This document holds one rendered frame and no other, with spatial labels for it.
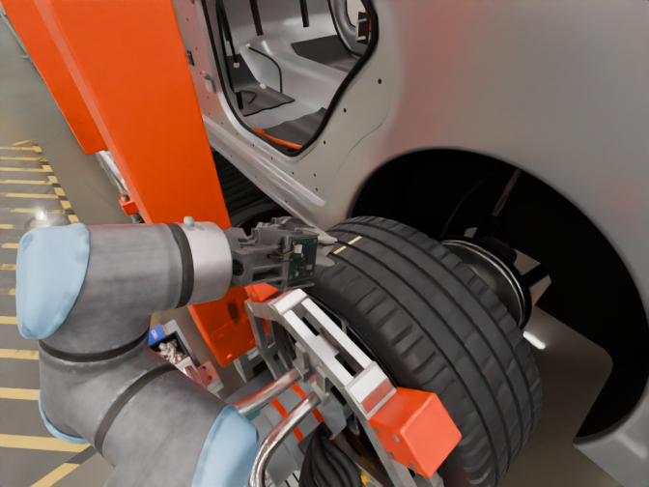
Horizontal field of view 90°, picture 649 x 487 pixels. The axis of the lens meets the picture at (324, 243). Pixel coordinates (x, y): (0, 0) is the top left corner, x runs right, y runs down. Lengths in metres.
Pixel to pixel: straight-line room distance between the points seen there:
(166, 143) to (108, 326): 0.42
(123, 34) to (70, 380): 0.47
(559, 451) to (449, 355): 1.41
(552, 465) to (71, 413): 1.77
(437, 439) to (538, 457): 1.39
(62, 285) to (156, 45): 0.44
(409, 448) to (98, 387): 0.35
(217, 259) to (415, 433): 0.33
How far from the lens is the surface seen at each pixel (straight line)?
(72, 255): 0.32
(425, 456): 0.50
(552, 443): 1.94
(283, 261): 0.38
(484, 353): 0.61
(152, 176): 0.71
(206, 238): 0.35
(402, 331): 0.53
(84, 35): 0.63
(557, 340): 2.24
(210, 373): 0.76
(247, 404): 0.65
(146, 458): 0.34
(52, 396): 0.41
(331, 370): 0.54
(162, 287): 0.33
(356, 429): 1.04
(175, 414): 0.34
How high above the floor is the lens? 1.61
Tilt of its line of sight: 44 degrees down
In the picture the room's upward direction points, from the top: straight up
